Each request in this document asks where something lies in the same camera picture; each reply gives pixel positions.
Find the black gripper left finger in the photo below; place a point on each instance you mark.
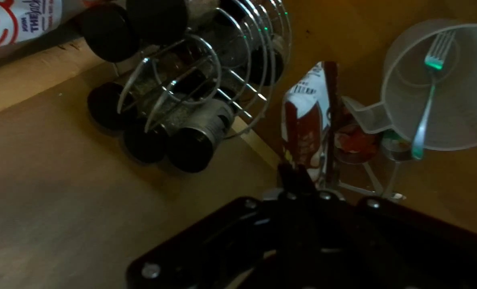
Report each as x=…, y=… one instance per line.
x=296, y=182

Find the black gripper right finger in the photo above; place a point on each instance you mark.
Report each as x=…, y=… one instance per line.
x=335, y=192

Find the red snack packet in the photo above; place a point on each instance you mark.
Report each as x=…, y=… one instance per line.
x=307, y=121

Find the black-lidded glass spice jar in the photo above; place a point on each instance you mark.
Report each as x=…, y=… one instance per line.
x=144, y=144
x=105, y=107
x=158, y=19
x=108, y=33
x=195, y=145

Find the silver metal fork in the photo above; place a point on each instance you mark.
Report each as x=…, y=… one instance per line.
x=431, y=97

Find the clear plastic measuring jug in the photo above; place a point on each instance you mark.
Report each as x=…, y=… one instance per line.
x=452, y=107

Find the white label container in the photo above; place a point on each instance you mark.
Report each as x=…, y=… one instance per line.
x=18, y=25

